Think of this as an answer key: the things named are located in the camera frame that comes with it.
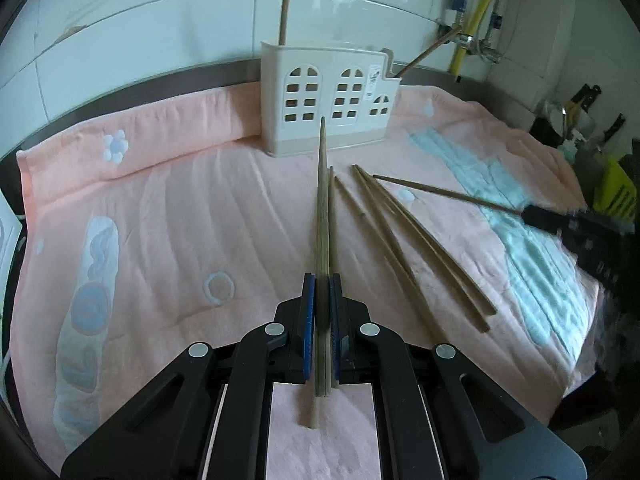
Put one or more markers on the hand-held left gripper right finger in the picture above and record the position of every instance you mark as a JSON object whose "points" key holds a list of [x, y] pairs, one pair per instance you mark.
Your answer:
{"points": [[336, 330]]}

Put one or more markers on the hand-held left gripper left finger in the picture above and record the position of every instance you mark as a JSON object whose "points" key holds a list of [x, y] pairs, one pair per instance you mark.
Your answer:
{"points": [[309, 330]]}

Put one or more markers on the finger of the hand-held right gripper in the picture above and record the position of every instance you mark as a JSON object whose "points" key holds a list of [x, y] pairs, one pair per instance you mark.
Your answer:
{"points": [[560, 219]]}

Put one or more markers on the wooden chopstick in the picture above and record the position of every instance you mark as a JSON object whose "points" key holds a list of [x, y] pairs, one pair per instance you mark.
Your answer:
{"points": [[425, 255], [313, 412], [430, 50], [450, 193], [284, 0], [440, 250], [360, 215], [323, 210]]}

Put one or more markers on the white plastic utensil holder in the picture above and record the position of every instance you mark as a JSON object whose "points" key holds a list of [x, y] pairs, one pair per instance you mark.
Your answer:
{"points": [[327, 130]]}

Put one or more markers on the green plastic rack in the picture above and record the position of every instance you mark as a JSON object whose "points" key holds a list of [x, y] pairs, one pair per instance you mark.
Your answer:
{"points": [[615, 187]]}

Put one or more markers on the pink printed towel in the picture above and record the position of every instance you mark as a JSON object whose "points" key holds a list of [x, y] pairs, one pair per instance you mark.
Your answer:
{"points": [[175, 220]]}

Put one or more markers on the metal pipe valve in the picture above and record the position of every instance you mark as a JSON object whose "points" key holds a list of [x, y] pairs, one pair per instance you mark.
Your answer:
{"points": [[477, 47]]}

